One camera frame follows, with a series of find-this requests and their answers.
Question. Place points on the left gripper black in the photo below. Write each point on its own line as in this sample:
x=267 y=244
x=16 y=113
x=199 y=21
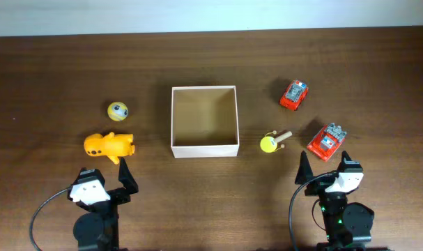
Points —
x=129 y=183

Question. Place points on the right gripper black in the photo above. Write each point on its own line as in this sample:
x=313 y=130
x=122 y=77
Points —
x=305 y=171

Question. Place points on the red toy fire truck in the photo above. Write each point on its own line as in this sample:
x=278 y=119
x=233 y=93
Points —
x=326 y=142

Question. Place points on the red toy police car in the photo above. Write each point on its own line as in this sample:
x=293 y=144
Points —
x=294 y=95

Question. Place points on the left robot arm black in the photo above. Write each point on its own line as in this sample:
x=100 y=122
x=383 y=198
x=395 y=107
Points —
x=97 y=230

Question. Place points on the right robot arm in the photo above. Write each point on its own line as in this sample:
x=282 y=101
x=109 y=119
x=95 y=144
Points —
x=347 y=225

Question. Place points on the orange toy dog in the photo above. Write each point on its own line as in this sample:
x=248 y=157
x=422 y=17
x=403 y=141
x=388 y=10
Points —
x=114 y=146

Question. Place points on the yellow wooden rattle drum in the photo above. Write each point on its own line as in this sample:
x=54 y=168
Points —
x=272 y=141

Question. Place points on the yellow face ball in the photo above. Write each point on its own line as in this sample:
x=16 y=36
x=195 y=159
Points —
x=117 y=111

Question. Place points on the white cardboard box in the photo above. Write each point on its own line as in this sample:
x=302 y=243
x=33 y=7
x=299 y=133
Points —
x=204 y=122

